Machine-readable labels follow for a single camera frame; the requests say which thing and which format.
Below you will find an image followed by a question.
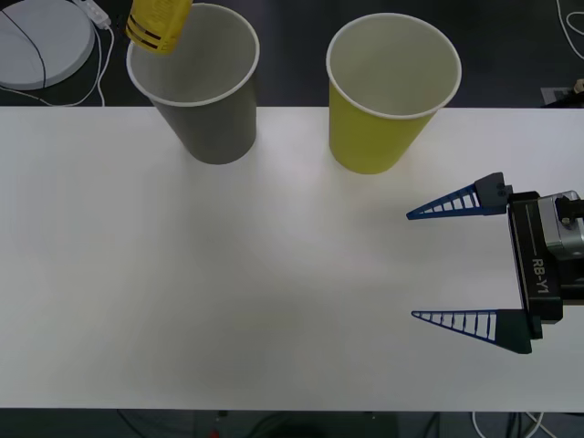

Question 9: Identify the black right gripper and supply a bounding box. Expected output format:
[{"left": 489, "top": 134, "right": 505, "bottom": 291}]
[{"left": 405, "top": 172, "right": 565, "bottom": 356}]

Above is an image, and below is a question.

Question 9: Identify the yellow plastic bottle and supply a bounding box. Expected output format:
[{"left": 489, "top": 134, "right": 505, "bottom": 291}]
[{"left": 125, "top": 0, "right": 194, "bottom": 57}]

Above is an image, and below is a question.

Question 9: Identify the grey floor marker plate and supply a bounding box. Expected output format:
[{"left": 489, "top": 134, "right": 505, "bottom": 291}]
[{"left": 540, "top": 86, "right": 572, "bottom": 108}]

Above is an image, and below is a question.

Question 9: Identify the yellow-green waste bin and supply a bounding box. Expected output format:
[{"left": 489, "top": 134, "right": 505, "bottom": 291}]
[{"left": 325, "top": 12, "right": 463, "bottom": 176}]

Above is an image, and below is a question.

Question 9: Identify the grey waste bin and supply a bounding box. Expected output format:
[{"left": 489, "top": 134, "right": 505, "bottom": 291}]
[{"left": 125, "top": 3, "right": 261, "bottom": 166}]

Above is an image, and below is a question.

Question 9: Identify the white power strip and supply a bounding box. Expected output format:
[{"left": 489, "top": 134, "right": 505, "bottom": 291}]
[{"left": 75, "top": 0, "right": 112, "bottom": 30}]

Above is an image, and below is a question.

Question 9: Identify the white cable under table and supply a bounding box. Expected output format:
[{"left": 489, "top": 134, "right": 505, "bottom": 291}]
[{"left": 471, "top": 410, "right": 548, "bottom": 438}]

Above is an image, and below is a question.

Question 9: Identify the looped white cable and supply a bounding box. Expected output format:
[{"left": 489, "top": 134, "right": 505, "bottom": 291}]
[{"left": 555, "top": 0, "right": 584, "bottom": 61}]

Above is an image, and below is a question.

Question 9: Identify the white power strip cable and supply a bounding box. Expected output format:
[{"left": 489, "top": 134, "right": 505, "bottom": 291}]
[{"left": 0, "top": 25, "right": 116, "bottom": 109}]

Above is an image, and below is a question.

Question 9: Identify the round grey base plate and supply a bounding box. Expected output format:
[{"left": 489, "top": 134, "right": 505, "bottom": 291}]
[{"left": 0, "top": 0, "right": 98, "bottom": 91}]

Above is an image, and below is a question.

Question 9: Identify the thin black cable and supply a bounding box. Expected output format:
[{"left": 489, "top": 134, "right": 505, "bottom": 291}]
[{"left": 0, "top": 7, "right": 49, "bottom": 90}]

